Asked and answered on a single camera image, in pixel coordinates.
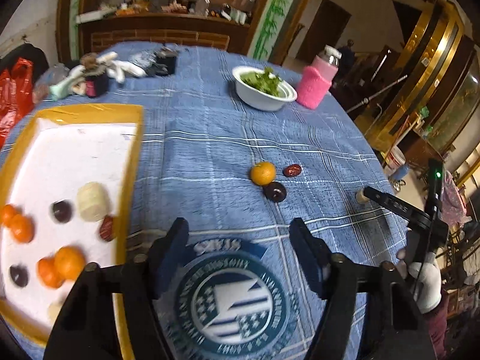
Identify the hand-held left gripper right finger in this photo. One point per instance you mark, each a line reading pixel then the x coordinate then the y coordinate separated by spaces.
pixel 305 258

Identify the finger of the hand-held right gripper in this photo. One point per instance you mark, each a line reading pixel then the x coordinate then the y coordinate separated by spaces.
pixel 393 203

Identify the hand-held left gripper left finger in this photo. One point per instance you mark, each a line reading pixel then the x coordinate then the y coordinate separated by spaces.
pixel 168 258

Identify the red jujube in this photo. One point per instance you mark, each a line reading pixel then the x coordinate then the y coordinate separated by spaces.
pixel 292 170
pixel 107 228

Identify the large orange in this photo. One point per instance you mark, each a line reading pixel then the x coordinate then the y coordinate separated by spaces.
pixel 70 262

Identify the dark purple plum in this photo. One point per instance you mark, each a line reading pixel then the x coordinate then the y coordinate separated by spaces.
pixel 275 191
pixel 62 210
pixel 18 275

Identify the small tangerine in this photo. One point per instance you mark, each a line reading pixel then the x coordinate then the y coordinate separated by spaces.
pixel 262 173
pixel 6 213
pixel 21 229
pixel 48 274

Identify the yellow rimmed white tray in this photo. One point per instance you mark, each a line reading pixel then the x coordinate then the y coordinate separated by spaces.
pixel 75 150

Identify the person's right forearm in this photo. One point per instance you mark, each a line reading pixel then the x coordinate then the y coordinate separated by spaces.
pixel 437 330

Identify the person's right hand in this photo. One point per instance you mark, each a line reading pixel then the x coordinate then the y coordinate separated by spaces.
pixel 425 285

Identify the pink floral cloth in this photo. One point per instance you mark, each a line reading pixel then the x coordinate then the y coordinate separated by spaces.
pixel 454 199

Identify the blue jug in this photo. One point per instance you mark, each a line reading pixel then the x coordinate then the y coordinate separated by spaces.
pixel 402 173

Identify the white bucket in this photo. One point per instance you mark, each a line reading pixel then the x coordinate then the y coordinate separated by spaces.
pixel 394 159

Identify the glass display cabinet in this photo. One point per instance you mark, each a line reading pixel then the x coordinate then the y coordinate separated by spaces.
pixel 457 112

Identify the mop pole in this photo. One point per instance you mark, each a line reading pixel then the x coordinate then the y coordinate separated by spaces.
pixel 378 92

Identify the blue checked tablecloth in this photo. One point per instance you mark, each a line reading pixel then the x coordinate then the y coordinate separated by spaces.
pixel 210 138

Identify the golden pillar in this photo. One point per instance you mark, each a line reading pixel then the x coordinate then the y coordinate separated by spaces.
pixel 416 67

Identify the pink bottle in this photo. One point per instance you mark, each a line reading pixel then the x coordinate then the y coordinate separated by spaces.
pixel 325 62

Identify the white bowl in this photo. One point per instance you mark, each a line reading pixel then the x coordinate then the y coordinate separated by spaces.
pixel 262 101

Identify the green lettuce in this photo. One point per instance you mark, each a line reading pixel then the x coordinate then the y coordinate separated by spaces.
pixel 262 80

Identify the brown wooden door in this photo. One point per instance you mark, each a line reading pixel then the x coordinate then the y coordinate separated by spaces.
pixel 322 30

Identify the dark small jar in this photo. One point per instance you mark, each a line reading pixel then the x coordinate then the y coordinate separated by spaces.
pixel 96 85

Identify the small black box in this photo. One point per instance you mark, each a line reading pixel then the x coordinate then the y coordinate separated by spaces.
pixel 167 65

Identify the white gloves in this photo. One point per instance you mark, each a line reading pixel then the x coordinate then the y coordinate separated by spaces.
pixel 123 68

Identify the clear plastic bag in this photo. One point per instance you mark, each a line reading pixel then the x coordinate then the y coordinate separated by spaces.
pixel 141 58

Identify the white plastic object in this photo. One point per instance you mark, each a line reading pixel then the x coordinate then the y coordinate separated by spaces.
pixel 65 82

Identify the brown fuzzy object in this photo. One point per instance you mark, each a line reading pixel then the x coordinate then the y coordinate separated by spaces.
pixel 92 62

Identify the bamboo painted column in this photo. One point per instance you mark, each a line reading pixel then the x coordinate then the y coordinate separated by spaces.
pixel 275 11

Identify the red plastic bag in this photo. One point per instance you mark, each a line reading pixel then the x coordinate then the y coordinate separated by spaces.
pixel 15 93

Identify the wooden counter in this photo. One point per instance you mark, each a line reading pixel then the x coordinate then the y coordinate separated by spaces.
pixel 161 32

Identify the black jacket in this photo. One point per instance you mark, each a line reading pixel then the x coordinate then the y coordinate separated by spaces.
pixel 32 56

